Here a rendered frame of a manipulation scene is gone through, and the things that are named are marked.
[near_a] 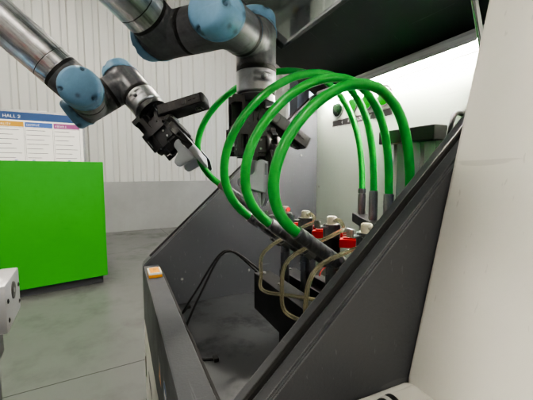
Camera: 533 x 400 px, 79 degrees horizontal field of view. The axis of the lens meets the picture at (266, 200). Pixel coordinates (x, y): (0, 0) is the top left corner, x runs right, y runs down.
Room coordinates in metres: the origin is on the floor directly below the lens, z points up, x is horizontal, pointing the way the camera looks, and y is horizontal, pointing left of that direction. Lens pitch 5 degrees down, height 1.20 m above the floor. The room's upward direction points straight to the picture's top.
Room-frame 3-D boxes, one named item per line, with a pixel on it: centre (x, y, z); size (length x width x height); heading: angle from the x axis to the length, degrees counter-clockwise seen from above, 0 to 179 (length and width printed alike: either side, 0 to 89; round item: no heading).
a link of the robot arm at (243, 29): (0.55, 0.08, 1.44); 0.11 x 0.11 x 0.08; 64
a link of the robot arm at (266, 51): (0.63, 0.02, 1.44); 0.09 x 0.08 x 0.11; 154
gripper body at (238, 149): (0.63, 0.03, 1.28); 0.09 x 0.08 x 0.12; 115
